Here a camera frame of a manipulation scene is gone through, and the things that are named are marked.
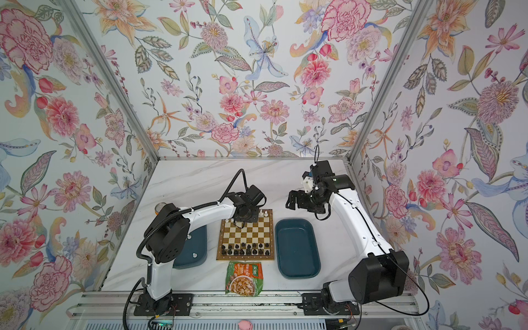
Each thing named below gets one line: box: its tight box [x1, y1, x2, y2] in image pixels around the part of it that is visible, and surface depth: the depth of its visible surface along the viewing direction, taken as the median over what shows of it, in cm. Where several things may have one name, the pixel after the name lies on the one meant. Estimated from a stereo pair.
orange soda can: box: [154, 202, 167, 216], surface depth 90 cm
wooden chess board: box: [215, 209, 275, 261], surface depth 90 cm
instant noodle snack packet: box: [224, 260, 264, 297], surface depth 81 cm
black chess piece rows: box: [220, 242, 271, 257], surface depth 87 cm
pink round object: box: [237, 319, 254, 330], surface depth 71 cm
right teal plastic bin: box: [275, 218, 322, 280], surface depth 88 cm
